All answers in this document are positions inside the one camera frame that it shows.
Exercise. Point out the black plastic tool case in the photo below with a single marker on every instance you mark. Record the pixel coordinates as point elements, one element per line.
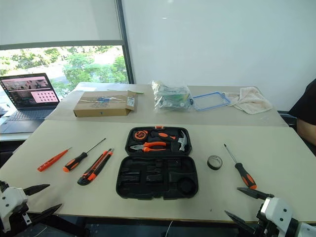
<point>158,182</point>

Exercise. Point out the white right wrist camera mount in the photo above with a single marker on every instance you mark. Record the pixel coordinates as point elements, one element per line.
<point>279,212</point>

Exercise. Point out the black orange screwdriver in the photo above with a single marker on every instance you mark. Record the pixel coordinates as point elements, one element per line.
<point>244,174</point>
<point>75,161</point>

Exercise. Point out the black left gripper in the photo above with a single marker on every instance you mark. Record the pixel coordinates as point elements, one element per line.
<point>26,208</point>

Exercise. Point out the pale pink towel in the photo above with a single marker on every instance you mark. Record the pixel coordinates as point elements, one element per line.
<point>251,100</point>

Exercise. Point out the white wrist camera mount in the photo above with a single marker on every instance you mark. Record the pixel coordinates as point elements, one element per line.
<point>279,212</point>
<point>12,201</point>

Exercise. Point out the orange black tape measure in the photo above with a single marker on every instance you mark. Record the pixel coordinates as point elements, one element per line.
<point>140,135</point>

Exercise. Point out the open laptop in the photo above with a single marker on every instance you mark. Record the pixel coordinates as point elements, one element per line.
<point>29,108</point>

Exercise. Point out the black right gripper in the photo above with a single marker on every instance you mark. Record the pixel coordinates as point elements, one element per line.
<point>263,224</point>

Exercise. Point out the black orange utility knife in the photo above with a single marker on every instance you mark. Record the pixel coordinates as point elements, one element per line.
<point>95,168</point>

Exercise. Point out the dark office chair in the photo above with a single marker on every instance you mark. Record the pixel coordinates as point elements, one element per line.
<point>287,118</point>

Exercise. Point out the person in black shirt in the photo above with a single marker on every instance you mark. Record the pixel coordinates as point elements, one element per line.
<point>306,106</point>

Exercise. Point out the black tape roll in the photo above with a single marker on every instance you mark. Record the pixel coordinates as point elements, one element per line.
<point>210,165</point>

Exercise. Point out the white roller blind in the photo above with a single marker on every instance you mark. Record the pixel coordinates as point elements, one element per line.
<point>59,19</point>

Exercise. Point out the clear plastic bag of parts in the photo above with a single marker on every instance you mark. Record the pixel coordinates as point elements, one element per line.
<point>171,97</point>

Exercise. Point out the clear lid with blue rim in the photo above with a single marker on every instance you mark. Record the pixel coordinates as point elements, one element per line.
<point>223,97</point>

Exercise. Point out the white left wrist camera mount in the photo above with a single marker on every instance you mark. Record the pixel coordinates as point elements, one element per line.
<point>12,201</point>

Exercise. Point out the dark window frame post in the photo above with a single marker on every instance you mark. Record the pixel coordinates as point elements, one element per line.
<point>125,49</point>

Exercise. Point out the claw hammer black orange grip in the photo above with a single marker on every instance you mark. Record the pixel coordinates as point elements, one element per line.
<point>183,142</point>

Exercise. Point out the orange voltage tester pen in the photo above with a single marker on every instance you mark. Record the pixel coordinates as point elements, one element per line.
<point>50,162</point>

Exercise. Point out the flat cardboard box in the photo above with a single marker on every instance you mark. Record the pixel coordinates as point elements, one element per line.
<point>103,105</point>

